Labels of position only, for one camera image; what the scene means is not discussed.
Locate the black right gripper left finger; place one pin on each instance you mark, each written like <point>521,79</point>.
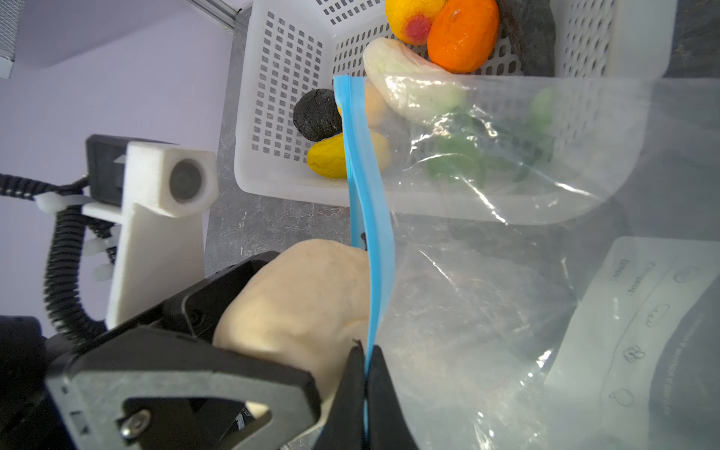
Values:
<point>344,428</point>

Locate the small yellow lemon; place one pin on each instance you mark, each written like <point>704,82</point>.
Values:
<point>375,106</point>

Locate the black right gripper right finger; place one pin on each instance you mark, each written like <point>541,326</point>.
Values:
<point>385,425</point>

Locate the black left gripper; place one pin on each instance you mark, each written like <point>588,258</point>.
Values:
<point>143,389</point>

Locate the dark round avocado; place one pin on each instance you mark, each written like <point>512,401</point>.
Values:
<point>316,115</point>

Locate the white mesh wall box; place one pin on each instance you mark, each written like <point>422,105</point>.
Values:
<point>11,12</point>

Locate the aluminium frame profiles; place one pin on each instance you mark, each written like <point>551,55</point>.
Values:
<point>223,12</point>

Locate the orange tangerine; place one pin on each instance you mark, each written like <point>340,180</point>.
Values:
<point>464,35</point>

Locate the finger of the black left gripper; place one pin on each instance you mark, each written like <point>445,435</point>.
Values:
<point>196,311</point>

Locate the yellow peach with red spot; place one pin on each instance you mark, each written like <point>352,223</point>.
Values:
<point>411,20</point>

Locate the white perforated plastic basket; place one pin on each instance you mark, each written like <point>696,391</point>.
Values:
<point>295,46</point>

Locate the beige round potato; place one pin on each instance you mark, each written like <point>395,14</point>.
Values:
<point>306,309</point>

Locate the clear zip bag blue zipper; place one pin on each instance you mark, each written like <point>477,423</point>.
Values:
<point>599,332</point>

